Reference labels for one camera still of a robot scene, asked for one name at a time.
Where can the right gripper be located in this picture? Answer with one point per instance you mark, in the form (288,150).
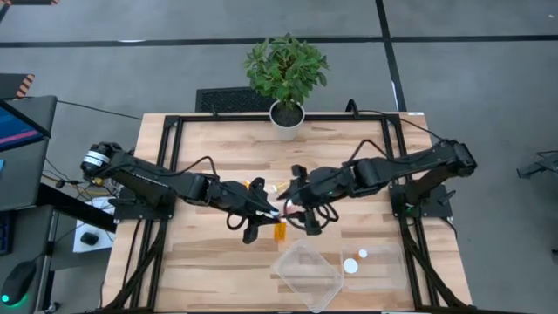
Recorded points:
(324,185)

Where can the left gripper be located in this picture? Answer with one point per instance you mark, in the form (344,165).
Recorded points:
(231,196)

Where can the small orange pill bottle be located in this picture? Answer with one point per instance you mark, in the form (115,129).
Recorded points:
(279,231)

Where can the yellow pill bottle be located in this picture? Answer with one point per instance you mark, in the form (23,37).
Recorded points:
(247,184)

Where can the small white cap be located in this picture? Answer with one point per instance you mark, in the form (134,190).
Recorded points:
(362,253)

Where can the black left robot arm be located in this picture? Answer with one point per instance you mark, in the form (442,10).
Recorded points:
(144,174)

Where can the clear plastic bin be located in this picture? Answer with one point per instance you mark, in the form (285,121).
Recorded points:
(305,279)
(383,270)

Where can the white plant pot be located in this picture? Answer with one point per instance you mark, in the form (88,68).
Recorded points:
(287,131)

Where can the black floor mat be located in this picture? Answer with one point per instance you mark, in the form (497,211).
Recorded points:
(226,100)

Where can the green leafy plant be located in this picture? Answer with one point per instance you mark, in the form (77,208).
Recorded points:
(283,70)

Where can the small black device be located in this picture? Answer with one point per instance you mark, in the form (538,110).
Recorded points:
(89,238)

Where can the white paper sheet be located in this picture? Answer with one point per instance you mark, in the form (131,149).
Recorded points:
(87,222)

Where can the grey desk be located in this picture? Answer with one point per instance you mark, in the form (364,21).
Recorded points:
(26,174)

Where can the black floor stand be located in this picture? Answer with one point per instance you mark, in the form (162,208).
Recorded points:
(542,165)

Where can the black computer mouse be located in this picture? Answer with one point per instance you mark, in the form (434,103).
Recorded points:
(17,281)

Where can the computer screen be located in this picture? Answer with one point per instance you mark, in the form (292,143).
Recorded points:
(17,131)

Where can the black keyboard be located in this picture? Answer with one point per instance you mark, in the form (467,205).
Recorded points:
(4,233)

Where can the hazard-striped mat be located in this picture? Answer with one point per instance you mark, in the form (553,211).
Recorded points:
(30,2)
(13,85)

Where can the black aluminium table frame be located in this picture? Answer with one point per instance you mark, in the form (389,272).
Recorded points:
(218,118)

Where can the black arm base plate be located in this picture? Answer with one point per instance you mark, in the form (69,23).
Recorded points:
(436,205)
(131,211)

